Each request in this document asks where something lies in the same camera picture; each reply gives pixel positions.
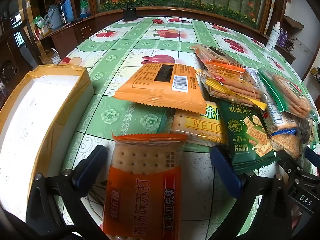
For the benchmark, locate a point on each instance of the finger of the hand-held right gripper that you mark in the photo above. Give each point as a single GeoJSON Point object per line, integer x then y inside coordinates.
{"type": "Point", "coordinates": [315, 161]}
{"type": "Point", "coordinates": [288, 166]}

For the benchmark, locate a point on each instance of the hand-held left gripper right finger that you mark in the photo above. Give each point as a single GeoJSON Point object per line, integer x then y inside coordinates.
{"type": "Point", "coordinates": [225, 172]}

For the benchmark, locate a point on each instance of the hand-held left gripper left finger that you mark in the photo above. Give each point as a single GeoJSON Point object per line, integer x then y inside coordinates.
{"type": "Point", "coordinates": [90, 166]}

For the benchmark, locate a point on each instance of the clear square cracker packet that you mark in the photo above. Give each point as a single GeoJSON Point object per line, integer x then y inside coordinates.
{"type": "Point", "coordinates": [285, 145]}

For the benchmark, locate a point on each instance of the dark green biscuit packet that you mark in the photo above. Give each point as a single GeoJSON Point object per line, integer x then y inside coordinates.
{"type": "Point", "coordinates": [240, 130]}

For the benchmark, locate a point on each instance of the blue white cracker packet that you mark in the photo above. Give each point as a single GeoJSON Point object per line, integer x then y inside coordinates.
{"type": "Point", "coordinates": [277, 120]}

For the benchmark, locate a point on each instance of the yellow white cracker packet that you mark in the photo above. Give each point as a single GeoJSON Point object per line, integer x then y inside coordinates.
{"type": "Point", "coordinates": [200, 127]}

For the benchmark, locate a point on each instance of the orange soda cracker packet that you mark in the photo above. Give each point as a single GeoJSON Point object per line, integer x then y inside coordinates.
{"type": "Point", "coordinates": [145, 187]}
{"type": "Point", "coordinates": [150, 90]}

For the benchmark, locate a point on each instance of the green clear round biscuit packet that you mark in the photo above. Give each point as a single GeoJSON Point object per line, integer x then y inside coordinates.
{"type": "Point", "coordinates": [287, 92]}

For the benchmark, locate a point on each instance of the white foam box with tape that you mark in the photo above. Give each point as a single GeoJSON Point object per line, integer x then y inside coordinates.
{"type": "Point", "coordinates": [30, 120]}

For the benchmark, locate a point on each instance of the yellow clear biscuit packet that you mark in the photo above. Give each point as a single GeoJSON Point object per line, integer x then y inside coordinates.
{"type": "Point", "coordinates": [235, 87]}

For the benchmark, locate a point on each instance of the orange clear biscuit packet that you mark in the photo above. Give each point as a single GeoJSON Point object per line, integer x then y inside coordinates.
{"type": "Point", "coordinates": [215, 57]}

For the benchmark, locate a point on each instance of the white plastic bucket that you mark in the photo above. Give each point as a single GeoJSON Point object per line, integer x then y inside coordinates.
{"type": "Point", "coordinates": [56, 57]}

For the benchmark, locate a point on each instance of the carved wooden chair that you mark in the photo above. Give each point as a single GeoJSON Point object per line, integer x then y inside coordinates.
{"type": "Point", "coordinates": [10, 70]}

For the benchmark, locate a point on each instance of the purple bottle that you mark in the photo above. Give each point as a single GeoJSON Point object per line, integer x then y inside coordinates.
{"type": "Point", "coordinates": [283, 38]}

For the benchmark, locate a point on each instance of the white plastic bottle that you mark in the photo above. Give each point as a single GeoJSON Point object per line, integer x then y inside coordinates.
{"type": "Point", "coordinates": [272, 38]}

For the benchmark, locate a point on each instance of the wooden sideboard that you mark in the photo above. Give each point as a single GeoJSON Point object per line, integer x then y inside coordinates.
{"type": "Point", "coordinates": [72, 35]}

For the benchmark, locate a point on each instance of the grey thermos jug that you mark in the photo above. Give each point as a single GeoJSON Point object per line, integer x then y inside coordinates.
{"type": "Point", "coordinates": [53, 18]}

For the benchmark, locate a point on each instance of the green snack bag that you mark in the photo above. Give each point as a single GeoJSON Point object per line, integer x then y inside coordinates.
{"type": "Point", "coordinates": [39, 22]}

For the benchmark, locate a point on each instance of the black thermos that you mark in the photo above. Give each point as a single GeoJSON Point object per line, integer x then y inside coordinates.
{"type": "Point", "coordinates": [62, 15]}

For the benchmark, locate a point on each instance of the dark bottle cap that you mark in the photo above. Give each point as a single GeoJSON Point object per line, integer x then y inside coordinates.
{"type": "Point", "coordinates": [186, 22]}

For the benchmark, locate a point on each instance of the black clamp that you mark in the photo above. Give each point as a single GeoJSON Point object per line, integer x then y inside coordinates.
{"type": "Point", "coordinates": [130, 14]}

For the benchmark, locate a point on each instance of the blue thermos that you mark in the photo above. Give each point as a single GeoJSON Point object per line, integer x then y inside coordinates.
{"type": "Point", "coordinates": [68, 8]}

